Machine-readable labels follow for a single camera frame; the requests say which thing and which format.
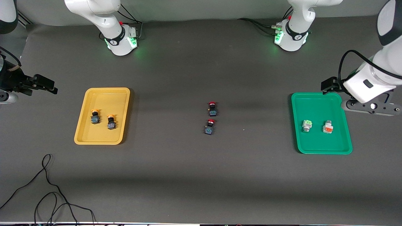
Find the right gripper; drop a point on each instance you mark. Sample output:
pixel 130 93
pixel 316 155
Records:
pixel 13 80

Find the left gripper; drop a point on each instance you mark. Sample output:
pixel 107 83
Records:
pixel 330 84

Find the white button with orange block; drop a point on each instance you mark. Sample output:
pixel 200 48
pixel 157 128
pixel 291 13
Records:
pixel 328 128

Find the white button with green block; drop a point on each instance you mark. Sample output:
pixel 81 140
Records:
pixel 307 126

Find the yellow push button switch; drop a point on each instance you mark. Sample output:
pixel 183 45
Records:
pixel 95 119
pixel 111 124

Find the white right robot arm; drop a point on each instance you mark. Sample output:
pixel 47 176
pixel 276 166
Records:
pixel 116 37

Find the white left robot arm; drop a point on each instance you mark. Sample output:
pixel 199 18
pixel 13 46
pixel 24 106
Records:
pixel 293 34

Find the green plastic tray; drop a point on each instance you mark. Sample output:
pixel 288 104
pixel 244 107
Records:
pixel 317 141

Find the yellow plastic tray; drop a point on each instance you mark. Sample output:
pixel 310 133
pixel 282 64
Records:
pixel 102 135

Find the dark grey table mat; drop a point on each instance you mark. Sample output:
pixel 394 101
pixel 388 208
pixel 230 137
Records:
pixel 201 175

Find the aluminium frame rail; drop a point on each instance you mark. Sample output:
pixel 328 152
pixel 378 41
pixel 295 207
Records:
pixel 24 18

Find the red push button switch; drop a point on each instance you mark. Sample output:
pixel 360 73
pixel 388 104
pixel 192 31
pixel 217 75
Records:
pixel 212 110
pixel 209 129

